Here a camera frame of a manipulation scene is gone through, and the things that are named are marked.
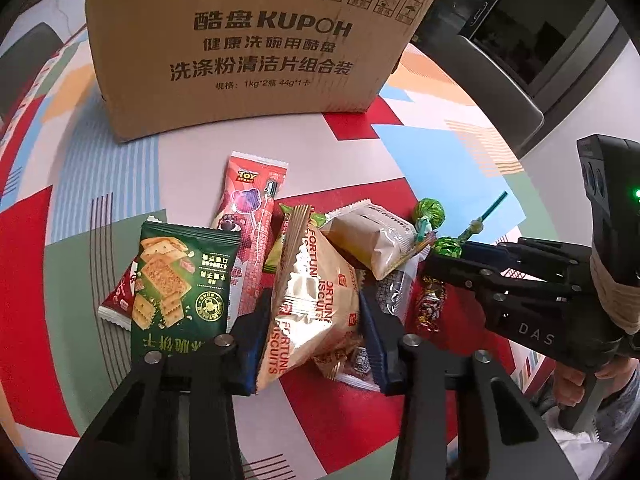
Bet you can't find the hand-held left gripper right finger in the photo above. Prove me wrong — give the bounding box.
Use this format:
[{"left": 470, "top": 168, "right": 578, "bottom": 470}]
[{"left": 359, "top": 289, "right": 576, "bottom": 480}]

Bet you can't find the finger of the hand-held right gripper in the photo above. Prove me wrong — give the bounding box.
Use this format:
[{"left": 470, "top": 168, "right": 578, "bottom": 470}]
[
  {"left": 423, "top": 251, "right": 576, "bottom": 311},
  {"left": 462, "top": 236, "right": 595, "bottom": 283}
]

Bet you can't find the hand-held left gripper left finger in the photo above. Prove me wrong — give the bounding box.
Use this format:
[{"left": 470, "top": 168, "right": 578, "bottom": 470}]
[{"left": 57, "top": 302, "right": 273, "bottom": 480}]

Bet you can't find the red gold candy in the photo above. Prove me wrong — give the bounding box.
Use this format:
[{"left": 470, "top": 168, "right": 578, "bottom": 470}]
[{"left": 412, "top": 276, "right": 448, "bottom": 333}]

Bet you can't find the silver snack bar packet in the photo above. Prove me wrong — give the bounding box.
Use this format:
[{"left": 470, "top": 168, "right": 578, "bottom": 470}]
[{"left": 372, "top": 255, "right": 423, "bottom": 322}]

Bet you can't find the beige biscuit packet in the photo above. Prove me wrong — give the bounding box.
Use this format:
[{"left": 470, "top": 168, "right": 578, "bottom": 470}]
[{"left": 256, "top": 205, "right": 363, "bottom": 393}]

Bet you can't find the brown cardboard box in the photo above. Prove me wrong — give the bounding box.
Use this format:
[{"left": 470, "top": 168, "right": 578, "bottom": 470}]
[{"left": 85, "top": 0, "right": 441, "bottom": 143}]

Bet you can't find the person's right hand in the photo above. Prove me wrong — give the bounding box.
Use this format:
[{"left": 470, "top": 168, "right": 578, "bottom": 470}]
[{"left": 550, "top": 345, "right": 640, "bottom": 416}]

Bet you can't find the green wrapped lollipop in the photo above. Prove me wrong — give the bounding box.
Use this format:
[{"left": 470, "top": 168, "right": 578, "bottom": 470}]
[
  {"left": 412, "top": 197, "right": 447, "bottom": 252},
  {"left": 432, "top": 191, "right": 509, "bottom": 260}
]

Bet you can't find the white orange snack packet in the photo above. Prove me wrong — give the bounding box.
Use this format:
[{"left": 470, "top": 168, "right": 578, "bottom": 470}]
[{"left": 312, "top": 345, "right": 383, "bottom": 392}]

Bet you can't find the tan pastry packet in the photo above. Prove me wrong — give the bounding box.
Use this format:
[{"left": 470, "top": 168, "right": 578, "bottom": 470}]
[{"left": 320, "top": 199, "right": 418, "bottom": 281}]

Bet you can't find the green cracker packet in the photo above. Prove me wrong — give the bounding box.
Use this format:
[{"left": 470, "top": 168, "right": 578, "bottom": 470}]
[{"left": 130, "top": 220, "right": 240, "bottom": 363}]

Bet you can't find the yellow-green snack packet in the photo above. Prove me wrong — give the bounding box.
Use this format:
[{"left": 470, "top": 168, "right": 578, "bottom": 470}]
[{"left": 264, "top": 203, "right": 328, "bottom": 275}]

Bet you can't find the small red snack packet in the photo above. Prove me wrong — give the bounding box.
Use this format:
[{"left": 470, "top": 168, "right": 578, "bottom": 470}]
[{"left": 97, "top": 255, "right": 143, "bottom": 331}]

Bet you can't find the red cartoon lollipop packet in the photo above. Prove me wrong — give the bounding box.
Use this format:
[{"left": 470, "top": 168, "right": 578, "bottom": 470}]
[{"left": 210, "top": 151, "right": 290, "bottom": 321}]

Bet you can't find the person's grey clothing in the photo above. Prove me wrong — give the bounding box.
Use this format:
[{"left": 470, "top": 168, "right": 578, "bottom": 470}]
[{"left": 530, "top": 375, "right": 640, "bottom": 461}]

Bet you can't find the dark glass sliding door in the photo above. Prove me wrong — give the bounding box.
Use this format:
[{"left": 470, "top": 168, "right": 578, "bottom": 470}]
[{"left": 415, "top": 0, "right": 628, "bottom": 103}]

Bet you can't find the white power cable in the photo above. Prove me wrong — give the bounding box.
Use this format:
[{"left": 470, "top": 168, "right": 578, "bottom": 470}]
[{"left": 52, "top": 0, "right": 78, "bottom": 38}]

